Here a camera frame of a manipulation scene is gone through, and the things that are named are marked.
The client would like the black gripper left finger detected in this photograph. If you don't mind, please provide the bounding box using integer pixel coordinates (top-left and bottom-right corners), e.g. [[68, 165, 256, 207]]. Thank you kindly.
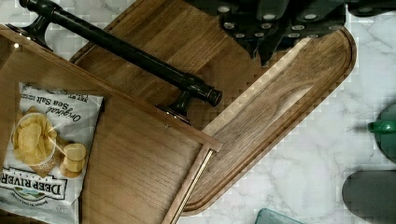
[[220, 14, 271, 59]]

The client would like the white mug with green handle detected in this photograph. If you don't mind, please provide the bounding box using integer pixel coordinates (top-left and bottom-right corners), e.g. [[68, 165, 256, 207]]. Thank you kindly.
[[367, 105, 396, 162]]

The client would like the teal box with wooden lid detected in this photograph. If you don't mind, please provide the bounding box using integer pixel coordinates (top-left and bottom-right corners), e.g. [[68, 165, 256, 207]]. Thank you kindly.
[[254, 208, 304, 224]]

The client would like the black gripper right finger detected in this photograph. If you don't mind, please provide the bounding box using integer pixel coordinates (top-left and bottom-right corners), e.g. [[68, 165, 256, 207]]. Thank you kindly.
[[257, 12, 346, 66]]

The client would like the Deer River chips bag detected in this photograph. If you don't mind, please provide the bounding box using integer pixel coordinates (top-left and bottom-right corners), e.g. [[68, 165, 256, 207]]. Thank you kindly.
[[1, 83, 103, 224]]

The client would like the wooden drawer with black handle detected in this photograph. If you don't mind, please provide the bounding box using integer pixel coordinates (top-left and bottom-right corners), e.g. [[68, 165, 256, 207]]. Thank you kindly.
[[0, 0, 224, 224]]

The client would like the wooden cutting board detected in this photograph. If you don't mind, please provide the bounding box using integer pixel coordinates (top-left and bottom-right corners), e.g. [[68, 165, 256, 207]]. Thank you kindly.
[[74, 0, 356, 217]]

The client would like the dark grey cup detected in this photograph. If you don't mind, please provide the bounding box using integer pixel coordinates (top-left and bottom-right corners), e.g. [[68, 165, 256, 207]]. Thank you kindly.
[[342, 170, 396, 224]]

